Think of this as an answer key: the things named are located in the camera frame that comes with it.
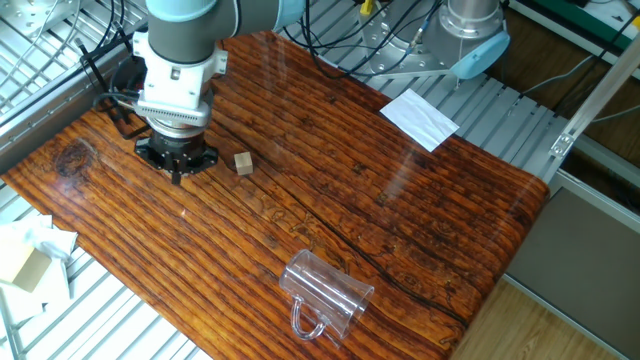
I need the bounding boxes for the grey cable with metal connector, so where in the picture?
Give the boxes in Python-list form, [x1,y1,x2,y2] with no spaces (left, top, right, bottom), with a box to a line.
[409,14,431,51]

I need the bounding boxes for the black wire cup rack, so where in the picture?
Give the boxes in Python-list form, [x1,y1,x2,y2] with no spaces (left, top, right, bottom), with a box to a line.
[74,37,151,141]

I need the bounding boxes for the large wooden block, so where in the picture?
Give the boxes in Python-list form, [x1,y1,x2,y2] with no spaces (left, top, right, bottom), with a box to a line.
[0,239,53,294]

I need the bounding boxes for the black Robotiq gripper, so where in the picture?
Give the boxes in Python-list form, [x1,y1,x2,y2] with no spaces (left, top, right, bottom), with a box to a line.
[133,128,220,186]

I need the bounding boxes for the clear glass cup with handle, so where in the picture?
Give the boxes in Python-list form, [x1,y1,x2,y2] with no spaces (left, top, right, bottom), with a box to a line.
[278,248,375,349]

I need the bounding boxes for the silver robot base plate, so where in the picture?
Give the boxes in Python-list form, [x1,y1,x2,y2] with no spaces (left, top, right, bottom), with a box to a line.
[362,0,466,79]

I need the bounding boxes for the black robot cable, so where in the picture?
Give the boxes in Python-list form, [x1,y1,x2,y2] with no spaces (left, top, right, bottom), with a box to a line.
[92,0,431,121]

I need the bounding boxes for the white wrist sensor mount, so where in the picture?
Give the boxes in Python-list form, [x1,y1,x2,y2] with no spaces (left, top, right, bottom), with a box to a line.
[132,32,229,129]

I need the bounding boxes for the metal frame post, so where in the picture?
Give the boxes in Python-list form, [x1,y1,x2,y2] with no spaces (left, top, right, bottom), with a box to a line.
[548,32,640,160]

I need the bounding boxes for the glossy wood-pattern table mat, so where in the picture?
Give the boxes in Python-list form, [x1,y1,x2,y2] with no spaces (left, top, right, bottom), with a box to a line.
[0,29,551,360]

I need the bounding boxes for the white paper sheet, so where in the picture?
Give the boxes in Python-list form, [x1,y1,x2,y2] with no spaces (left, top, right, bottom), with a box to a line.
[379,88,460,153]

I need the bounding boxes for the grey board panel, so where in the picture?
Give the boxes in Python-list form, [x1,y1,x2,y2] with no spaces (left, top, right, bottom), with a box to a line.
[502,169,640,360]

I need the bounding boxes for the aluminium plate with holes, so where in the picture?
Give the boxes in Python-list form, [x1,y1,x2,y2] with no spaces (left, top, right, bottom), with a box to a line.
[0,0,81,39]

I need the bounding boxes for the small wooden cube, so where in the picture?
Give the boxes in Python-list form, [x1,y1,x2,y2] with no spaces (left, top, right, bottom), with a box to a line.
[233,151,255,176]

